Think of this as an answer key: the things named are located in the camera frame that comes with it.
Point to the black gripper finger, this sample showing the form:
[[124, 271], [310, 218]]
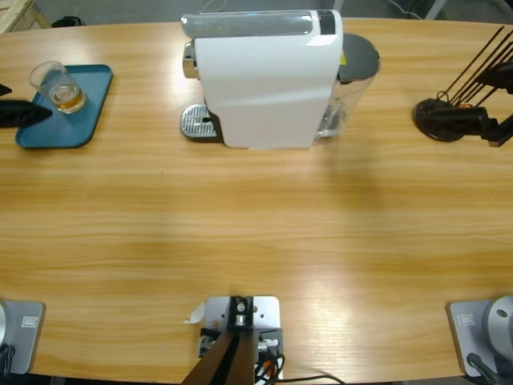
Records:
[[499, 78], [4, 90], [465, 120], [20, 112]]

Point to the clear drinking glass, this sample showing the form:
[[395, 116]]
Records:
[[60, 90]]

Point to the white capsule coffee machine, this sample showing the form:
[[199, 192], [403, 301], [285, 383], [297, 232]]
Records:
[[264, 92]]

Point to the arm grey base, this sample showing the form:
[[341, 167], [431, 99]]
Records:
[[24, 333], [477, 333]]

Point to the orange coffee capsule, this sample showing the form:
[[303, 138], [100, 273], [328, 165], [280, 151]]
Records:
[[465, 106]]

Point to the teal plastic tray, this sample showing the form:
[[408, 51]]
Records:
[[80, 124]]

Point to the wooden crate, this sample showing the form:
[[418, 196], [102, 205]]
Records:
[[16, 12]]

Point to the black bag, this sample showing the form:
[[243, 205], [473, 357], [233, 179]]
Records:
[[68, 22]]

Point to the clear water tank black lid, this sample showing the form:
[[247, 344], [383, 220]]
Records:
[[356, 56]]

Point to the white tape tag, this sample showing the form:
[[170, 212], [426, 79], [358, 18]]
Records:
[[197, 314]]

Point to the grey metal frame leg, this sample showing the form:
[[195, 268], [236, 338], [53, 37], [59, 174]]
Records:
[[435, 9]]

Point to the dark camera post with bracket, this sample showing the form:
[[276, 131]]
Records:
[[236, 353]]

